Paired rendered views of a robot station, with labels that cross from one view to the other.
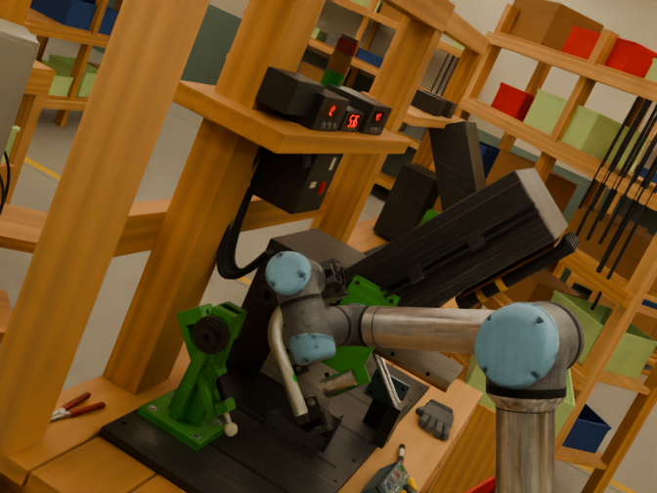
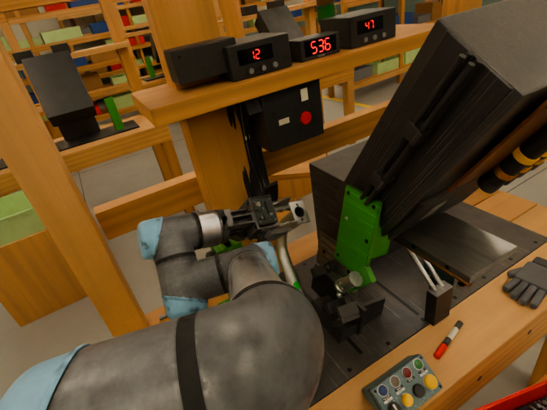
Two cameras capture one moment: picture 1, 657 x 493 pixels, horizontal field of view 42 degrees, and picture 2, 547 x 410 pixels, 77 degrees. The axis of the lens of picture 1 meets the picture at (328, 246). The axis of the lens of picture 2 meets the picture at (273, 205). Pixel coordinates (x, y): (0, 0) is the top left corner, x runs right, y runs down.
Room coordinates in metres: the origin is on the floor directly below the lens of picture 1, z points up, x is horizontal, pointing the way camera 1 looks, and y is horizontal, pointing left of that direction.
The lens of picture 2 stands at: (1.23, -0.53, 1.70)
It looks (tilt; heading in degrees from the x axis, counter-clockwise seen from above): 31 degrees down; 51
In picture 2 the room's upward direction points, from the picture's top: 11 degrees counter-clockwise
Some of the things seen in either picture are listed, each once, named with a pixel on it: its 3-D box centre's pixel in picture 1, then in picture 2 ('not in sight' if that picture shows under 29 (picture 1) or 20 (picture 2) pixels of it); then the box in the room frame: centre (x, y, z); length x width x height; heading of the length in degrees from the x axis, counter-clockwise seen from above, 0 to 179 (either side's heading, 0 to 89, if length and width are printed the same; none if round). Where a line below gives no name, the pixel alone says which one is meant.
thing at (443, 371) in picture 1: (383, 339); (421, 227); (1.96, -0.22, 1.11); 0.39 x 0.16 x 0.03; 74
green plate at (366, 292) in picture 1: (360, 324); (365, 227); (1.83, -0.14, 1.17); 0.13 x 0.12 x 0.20; 164
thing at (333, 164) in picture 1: (296, 170); (283, 111); (1.87, 0.13, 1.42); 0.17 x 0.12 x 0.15; 164
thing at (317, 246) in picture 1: (298, 307); (366, 202); (2.06, 0.01, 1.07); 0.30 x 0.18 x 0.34; 164
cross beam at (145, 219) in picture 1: (228, 213); (295, 150); (2.01, 0.26, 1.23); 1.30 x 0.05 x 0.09; 164
